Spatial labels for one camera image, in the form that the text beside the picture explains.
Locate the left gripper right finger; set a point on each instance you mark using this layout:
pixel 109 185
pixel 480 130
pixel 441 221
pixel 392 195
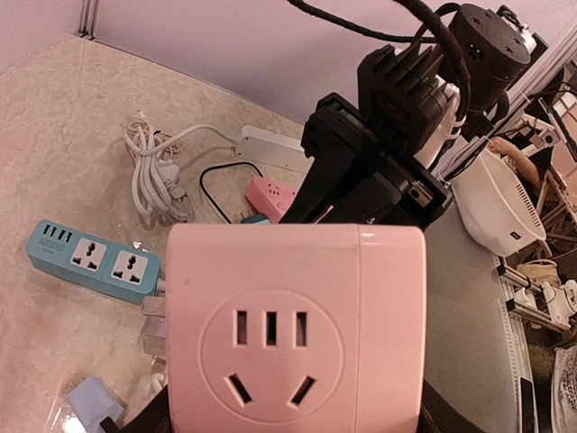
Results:
pixel 436 415

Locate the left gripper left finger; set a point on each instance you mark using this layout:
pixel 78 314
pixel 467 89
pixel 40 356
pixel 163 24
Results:
pixel 154 418

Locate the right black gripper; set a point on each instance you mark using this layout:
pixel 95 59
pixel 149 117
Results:
pixel 354 180

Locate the light blue small plug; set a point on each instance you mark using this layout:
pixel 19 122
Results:
pixel 95 406

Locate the pink triangular power strip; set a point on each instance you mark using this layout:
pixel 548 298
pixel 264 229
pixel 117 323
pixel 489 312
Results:
pixel 270 198

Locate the teal plug adapter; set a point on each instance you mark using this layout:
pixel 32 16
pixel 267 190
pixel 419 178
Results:
pixel 256 219

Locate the white power strip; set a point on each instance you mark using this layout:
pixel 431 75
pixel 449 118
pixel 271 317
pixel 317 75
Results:
pixel 277 150

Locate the purple power strip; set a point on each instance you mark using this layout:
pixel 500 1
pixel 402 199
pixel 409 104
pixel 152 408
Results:
pixel 154 336

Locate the pink small plug adapter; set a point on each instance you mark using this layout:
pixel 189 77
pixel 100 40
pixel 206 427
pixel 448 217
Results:
pixel 295 328

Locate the teal power strip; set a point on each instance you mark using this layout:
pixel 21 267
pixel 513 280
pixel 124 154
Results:
pixel 115 270

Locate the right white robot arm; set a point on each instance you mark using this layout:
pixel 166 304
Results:
pixel 484 51

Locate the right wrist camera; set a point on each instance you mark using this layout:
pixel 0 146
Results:
pixel 402 100

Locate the left aluminium corner post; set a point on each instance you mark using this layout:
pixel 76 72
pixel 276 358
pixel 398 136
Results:
pixel 88 18

